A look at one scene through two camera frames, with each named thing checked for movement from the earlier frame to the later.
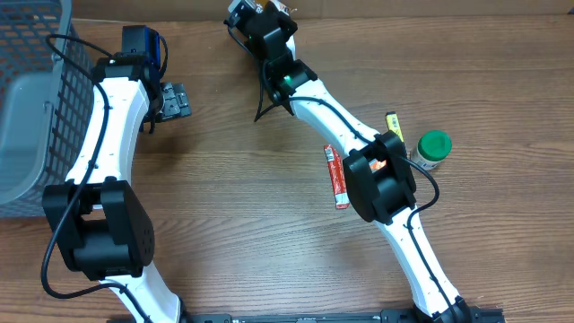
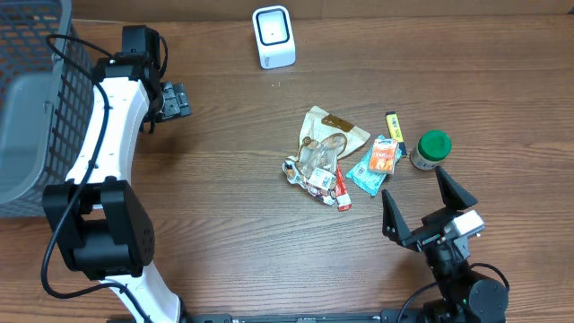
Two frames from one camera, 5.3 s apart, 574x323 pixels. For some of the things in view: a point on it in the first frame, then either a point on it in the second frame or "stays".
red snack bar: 337,178 stays
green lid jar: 431,148 stays
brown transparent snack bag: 283,7 → 324,138
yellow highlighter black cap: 394,126 stays
